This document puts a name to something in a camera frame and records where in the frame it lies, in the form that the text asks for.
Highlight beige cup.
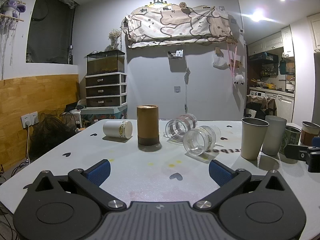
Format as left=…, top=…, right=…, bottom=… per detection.
left=241, top=117, right=270, bottom=160

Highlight white plastic drawer unit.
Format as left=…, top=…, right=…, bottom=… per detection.
left=85, top=72, right=127, bottom=107

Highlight purple plush toy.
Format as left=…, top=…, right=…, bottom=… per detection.
left=0, top=0, right=27, bottom=18

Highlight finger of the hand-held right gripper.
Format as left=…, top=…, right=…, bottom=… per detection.
left=285, top=143, right=316, bottom=161
left=307, top=152, right=320, bottom=173

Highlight clear ribbed plastic cup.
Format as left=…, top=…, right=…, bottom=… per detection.
left=183, top=125, right=222, bottom=155

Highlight white cup with yellow print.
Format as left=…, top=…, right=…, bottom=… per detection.
left=103, top=120, right=133, bottom=139

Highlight white wall socket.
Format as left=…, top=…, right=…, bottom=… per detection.
left=21, top=111, right=39, bottom=128

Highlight grey cup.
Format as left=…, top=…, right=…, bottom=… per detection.
left=262, top=115, right=287, bottom=156

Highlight white macrame wall hanging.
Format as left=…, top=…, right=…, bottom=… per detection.
left=0, top=0, right=27, bottom=80

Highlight dried flower bouquet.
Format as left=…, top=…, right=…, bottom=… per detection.
left=108, top=29, right=122, bottom=50

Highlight clear glass cup brown stripes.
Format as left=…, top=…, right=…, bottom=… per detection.
left=164, top=114, right=198, bottom=143

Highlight white washing machine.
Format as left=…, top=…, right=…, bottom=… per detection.
left=247, top=91, right=266, bottom=105

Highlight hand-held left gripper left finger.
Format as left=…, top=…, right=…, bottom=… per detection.
left=24, top=159, right=126, bottom=212

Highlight brown cylindrical cup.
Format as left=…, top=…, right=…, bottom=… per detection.
left=136, top=104, right=160, bottom=146

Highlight pink ribbon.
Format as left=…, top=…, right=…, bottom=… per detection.
left=227, top=41, right=238, bottom=85

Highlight brown jacket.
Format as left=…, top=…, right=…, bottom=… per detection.
left=245, top=96, right=277, bottom=121

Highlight clear wall holder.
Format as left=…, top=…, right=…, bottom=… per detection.
left=167, top=49, right=184, bottom=60

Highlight dark window curtain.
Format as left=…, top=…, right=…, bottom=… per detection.
left=26, top=0, right=79, bottom=65

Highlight green printed mug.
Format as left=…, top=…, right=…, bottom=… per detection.
left=279, top=126, right=302, bottom=155

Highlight printed blanket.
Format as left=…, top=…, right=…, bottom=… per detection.
left=124, top=5, right=233, bottom=48

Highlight glass fish tank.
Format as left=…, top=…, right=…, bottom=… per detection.
left=86, top=50, right=125, bottom=76

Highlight black kitchen shelf rack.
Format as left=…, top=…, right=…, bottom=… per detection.
left=260, top=53, right=279, bottom=78

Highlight brown and white cup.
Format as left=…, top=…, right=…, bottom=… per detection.
left=299, top=121, right=320, bottom=146

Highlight black laptop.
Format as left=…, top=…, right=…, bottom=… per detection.
left=64, top=102, right=79, bottom=113

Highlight white plastic bag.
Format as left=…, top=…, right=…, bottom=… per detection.
left=213, top=53, right=228, bottom=68

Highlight white power cable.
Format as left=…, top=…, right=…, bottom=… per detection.
left=25, top=126, right=32, bottom=165

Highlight black mesh cloth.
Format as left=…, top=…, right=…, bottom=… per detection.
left=29, top=114, right=77, bottom=157

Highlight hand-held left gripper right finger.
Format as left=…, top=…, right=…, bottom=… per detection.
left=193, top=159, right=296, bottom=212

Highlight white kitchen wall cabinets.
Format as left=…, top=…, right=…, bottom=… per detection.
left=247, top=25, right=295, bottom=57

